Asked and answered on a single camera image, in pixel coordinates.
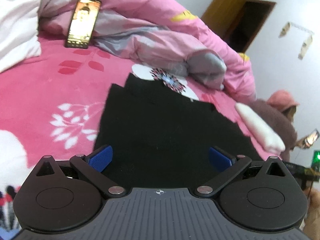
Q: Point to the smartphone on bed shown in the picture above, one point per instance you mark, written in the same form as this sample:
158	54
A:
82	24

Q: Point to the pink beret hat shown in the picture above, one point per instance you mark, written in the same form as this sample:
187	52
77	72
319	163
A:
282	100

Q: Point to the folded white pink garment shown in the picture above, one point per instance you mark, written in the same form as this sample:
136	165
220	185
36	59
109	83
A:
263	133

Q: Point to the black garment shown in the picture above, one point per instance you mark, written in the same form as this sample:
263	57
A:
161	139

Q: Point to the phone in person's hand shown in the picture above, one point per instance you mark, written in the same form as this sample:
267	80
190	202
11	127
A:
309	140

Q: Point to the pink grey quilt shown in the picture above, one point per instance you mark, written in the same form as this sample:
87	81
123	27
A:
162	34

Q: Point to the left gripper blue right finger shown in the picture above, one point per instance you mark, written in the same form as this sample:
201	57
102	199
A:
229	167

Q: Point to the white blanket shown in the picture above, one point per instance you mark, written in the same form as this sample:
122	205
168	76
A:
19	31

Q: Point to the pink floral bed sheet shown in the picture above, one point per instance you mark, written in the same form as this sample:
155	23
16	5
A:
52	104

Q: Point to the brown wooden door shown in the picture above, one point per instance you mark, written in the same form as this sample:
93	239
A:
237	22

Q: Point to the person in brown fleece coat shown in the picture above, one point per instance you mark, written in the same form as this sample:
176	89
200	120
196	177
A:
279	123

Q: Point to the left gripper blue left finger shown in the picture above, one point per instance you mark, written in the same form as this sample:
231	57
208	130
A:
89	168

